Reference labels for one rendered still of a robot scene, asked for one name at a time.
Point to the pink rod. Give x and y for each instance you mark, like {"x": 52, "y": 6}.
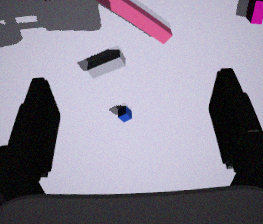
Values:
{"x": 139, "y": 17}

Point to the small blue block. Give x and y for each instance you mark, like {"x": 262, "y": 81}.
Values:
{"x": 124, "y": 114}

